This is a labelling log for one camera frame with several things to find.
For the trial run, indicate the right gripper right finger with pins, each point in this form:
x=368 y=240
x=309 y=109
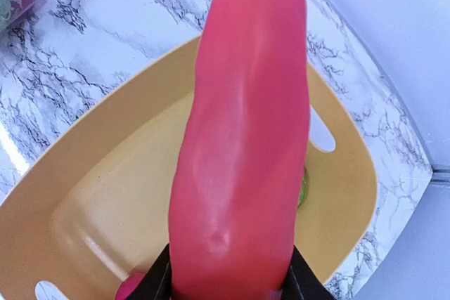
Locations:
x=301 y=283

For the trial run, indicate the green toy bitter gourd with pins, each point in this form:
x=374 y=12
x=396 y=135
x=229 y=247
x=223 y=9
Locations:
x=304 y=188

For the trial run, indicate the orange toy carrot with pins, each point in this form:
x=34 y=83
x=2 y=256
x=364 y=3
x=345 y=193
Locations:
x=237 y=183

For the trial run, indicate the yellow plastic basket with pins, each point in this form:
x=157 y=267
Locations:
x=93 y=208

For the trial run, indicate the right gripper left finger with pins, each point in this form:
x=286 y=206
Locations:
x=157 y=282

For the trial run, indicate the red toy fruit front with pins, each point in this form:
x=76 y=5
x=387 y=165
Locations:
x=128 y=286

